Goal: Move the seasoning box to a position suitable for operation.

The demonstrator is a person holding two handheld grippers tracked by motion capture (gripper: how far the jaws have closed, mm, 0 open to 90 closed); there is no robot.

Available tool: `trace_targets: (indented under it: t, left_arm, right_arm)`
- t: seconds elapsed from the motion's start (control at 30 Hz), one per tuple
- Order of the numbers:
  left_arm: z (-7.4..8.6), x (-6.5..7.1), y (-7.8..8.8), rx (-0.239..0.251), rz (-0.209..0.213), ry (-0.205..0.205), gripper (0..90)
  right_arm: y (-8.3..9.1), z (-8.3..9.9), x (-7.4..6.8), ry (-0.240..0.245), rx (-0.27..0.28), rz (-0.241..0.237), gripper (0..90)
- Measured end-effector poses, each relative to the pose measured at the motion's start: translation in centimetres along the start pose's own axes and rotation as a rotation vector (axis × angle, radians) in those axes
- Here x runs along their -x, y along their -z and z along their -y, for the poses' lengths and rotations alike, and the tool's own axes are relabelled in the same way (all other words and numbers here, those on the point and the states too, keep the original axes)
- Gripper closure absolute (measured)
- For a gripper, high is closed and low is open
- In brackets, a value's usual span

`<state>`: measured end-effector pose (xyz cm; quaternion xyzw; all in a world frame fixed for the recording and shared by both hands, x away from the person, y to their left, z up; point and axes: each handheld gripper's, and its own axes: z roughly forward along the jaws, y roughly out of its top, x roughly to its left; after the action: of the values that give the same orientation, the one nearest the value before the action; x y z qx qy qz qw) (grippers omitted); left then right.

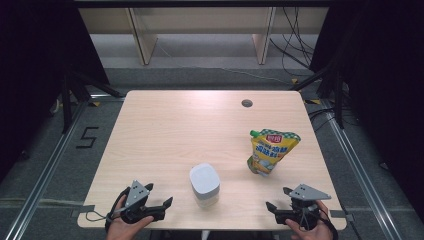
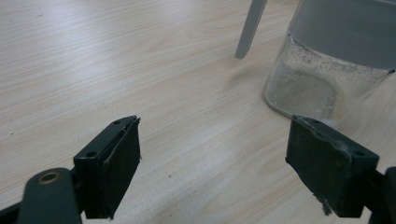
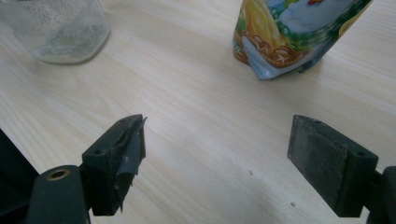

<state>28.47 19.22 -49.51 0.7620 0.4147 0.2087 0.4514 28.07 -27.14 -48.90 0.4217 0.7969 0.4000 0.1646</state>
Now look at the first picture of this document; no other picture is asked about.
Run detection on black floor cables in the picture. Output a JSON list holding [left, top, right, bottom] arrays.
[[307, 107, 336, 132]]

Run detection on person's left hand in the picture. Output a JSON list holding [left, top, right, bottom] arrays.
[[105, 194, 155, 240]]

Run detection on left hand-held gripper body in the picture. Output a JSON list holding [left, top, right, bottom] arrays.
[[114, 180, 167, 225]]

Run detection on metal floor rail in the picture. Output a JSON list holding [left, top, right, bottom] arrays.
[[2, 99, 93, 240], [320, 99, 401, 240]]

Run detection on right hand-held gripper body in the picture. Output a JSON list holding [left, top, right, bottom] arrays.
[[275, 183, 332, 231]]

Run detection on clear jar with grey lid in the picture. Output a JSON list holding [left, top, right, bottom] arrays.
[[189, 162, 221, 208]]

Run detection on light wooden desk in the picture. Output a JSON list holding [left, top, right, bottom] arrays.
[[78, 6, 329, 66]]

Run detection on yellow spouted seasoning pouch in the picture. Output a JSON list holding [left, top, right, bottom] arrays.
[[246, 128, 302, 178]]

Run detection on thin grey cable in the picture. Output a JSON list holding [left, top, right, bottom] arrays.
[[85, 209, 113, 223]]

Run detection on black metal stand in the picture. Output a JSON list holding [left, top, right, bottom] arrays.
[[289, 59, 346, 130], [60, 69, 125, 135]]

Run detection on bundle of black cables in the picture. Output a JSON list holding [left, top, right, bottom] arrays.
[[269, 6, 317, 78]]

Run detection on person's right hand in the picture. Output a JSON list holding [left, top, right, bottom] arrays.
[[284, 199, 338, 240]]

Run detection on thin white floor cable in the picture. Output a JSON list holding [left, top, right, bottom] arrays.
[[156, 41, 292, 85]]

